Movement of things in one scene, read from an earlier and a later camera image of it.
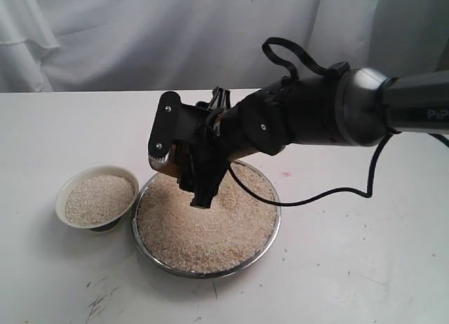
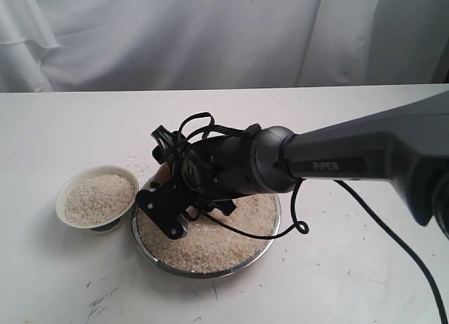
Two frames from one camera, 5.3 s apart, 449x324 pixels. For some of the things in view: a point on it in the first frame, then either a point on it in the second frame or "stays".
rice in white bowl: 97,198 stays
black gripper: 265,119 to 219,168
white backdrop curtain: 182,39 stays
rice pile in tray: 188,238 stays
